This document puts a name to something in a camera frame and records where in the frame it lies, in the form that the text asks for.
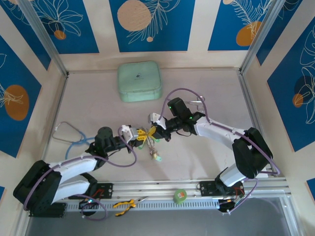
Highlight mint green zip case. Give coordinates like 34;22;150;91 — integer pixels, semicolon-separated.
117;60;163;103

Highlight metal forceps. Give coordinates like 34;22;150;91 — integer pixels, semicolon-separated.
183;95;206;116

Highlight aluminium frame post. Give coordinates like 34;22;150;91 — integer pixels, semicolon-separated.
18;0;69;77
240;0;288;74

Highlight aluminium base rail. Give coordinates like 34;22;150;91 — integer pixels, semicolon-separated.
21;178;290;203

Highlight metal key organizer disc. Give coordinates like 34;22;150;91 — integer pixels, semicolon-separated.
140;127;163;163

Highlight aluminium table side rail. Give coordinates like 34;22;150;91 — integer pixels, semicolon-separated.
237;71;276;177
40;75;69;170

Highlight yellow and black pliers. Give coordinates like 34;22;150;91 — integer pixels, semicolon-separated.
112;196;150;217

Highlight slotted grey cable duct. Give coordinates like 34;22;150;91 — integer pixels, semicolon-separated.
65;199;221;212

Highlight blue stethoscope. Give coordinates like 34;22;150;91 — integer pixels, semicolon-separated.
53;121;95;159

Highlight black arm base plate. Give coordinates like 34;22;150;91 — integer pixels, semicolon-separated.
68;182;114;200
196;180;247;197

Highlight green tape roll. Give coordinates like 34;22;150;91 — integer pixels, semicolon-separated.
173;188;188;204

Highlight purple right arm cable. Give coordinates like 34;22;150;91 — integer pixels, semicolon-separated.
159;88;281;216

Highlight small electronics board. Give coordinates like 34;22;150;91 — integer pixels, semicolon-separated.
79;198;99;209
219;189;247;212

